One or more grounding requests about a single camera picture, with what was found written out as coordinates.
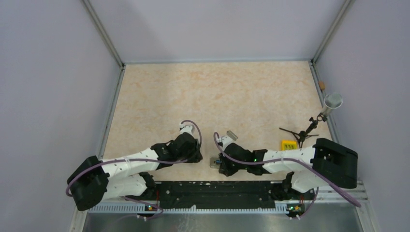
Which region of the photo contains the grey white remote control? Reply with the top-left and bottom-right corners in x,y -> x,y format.
210,157 -> 222,169

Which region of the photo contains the grey remote battery cover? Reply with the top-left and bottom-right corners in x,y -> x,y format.
226,130 -> 238,141

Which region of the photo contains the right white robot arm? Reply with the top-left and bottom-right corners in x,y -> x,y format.
214,136 -> 358,199

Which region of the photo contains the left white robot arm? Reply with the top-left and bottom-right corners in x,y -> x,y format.
66,132 -> 203,211

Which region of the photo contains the yellow battery cover block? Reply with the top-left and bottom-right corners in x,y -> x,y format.
281,140 -> 298,150

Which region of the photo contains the silver microphone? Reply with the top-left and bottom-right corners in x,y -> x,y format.
318,92 -> 343,121

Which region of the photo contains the small tan cork piece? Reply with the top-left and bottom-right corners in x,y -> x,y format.
318,81 -> 325,91

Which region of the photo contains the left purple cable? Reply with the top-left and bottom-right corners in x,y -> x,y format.
65,120 -> 203,221

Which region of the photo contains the purple cable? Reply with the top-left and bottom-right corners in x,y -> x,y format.
213,131 -> 362,208
65,120 -> 203,221

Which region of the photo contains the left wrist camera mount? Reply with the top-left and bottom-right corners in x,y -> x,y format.
179,124 -> 195,136

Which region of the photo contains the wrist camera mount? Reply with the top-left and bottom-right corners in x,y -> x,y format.
217,135 -> 234,151
179,124 -> 195,136

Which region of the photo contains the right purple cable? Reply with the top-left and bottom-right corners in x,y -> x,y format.
213,131 -> 362,208

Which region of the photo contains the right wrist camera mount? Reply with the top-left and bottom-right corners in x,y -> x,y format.
217,135 -> 234,151

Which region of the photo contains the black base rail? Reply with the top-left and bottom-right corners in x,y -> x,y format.
141,181 -> 316,210

